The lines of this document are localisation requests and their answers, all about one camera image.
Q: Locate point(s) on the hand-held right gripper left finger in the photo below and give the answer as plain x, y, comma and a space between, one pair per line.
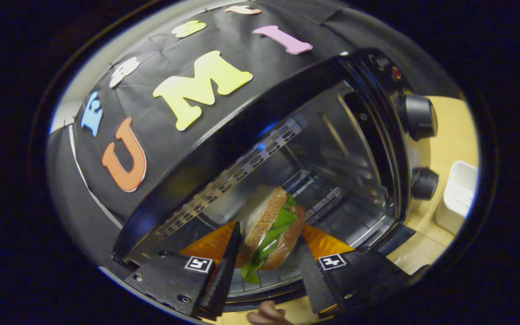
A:
226, 280

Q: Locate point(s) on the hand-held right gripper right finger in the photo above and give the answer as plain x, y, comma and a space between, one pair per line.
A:
316, 289

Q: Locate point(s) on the lettuce sandwich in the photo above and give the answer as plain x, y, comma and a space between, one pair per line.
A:
269, 225

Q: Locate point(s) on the black electric oven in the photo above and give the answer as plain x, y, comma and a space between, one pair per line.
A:
332, 144

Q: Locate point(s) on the white rectangular plastic container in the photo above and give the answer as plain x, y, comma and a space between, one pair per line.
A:
458, 194

